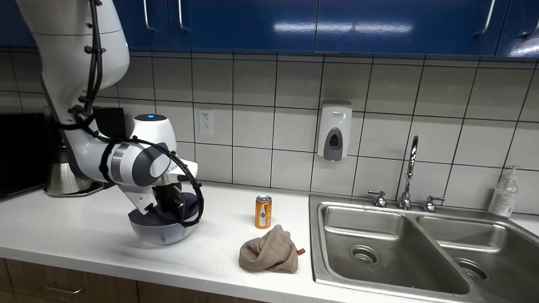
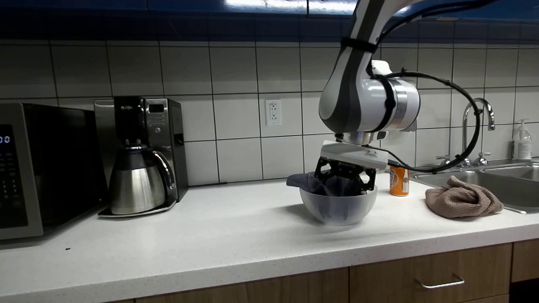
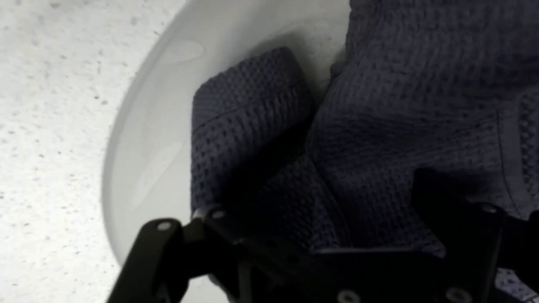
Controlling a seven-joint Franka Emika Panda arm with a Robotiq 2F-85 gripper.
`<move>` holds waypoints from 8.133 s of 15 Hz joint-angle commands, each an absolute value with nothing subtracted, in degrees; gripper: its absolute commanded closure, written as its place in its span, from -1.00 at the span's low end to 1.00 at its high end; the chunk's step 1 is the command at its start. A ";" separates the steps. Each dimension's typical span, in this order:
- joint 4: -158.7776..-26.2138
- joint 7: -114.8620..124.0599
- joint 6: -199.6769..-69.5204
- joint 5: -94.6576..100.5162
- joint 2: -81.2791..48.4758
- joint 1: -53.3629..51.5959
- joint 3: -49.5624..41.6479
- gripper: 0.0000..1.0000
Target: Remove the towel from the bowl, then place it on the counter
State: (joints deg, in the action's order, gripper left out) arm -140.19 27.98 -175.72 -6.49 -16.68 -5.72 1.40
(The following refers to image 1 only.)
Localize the blue upper cabinets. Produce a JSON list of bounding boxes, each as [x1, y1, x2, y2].
[[0, 0, 539, 61]]

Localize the brown crumpled towel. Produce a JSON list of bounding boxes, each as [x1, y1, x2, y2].
[[237, 224, 308, 276]]

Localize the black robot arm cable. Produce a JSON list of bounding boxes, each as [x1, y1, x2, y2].
[[55, 0, 205, 229]]

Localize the translucent white bowl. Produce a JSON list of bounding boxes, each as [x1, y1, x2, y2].
[[126, 206, 198, 249]]

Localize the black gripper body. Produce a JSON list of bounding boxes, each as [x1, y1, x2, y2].
[[149, 182, 188, 219]]

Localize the orange soda can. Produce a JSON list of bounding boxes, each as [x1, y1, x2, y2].
[[252, 194, 274, 231]]

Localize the steel coffee carafe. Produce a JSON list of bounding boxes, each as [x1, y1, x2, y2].
[[45, 150, 111, 199]]

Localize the white wall outlet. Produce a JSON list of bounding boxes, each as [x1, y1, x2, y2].
[[195, 108, 217, 137]]

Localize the metal drawer handle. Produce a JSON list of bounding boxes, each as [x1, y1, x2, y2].
[[42, 285, 84, 298]]

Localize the black steel microwave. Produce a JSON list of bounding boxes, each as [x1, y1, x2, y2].
[[0, 111, 55, 201]]

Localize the stainless steel double sink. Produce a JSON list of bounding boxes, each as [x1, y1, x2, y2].
[[306, 194, 539, 303]]

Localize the chrome sink faucet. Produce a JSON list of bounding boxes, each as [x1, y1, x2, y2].
[[365, 133, 446, 214]]

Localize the clear hand soap bottle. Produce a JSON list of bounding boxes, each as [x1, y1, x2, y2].
[[486, 165, 522, 221]]

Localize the white wall soap dispenser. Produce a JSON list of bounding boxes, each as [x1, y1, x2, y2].
[[314, 101, 353, 164]]

